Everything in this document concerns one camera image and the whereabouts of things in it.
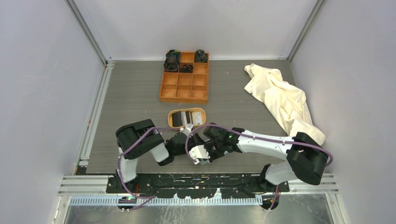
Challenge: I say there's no tan oval card tray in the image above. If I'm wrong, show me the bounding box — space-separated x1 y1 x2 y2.
168 107 206 128

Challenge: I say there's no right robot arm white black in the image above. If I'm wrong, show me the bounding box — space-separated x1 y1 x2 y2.
203 123 331 192

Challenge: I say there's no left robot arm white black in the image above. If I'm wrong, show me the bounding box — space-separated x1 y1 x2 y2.
115 119 205 193

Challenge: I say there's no stack of cards in tray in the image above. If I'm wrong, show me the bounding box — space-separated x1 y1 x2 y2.
170 111 205 128

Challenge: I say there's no orange compartment organizer tray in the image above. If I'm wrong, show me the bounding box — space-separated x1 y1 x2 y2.
159 51 210 104

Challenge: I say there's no cream cloth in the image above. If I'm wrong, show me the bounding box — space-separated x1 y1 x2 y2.
244 63 326 146

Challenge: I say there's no large dark rolled belt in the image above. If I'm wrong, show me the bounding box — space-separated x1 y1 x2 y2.
163 49 181 72

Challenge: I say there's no small dark rolled belt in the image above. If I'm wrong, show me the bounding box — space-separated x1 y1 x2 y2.
194 49 208 63

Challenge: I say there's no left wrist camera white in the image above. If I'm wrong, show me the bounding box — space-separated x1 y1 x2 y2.
180 123 194 136

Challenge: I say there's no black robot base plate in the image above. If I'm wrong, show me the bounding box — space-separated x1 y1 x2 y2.
106 173 275 199

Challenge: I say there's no slotted cable duct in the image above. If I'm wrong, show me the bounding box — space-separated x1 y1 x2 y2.
69 195 262 206

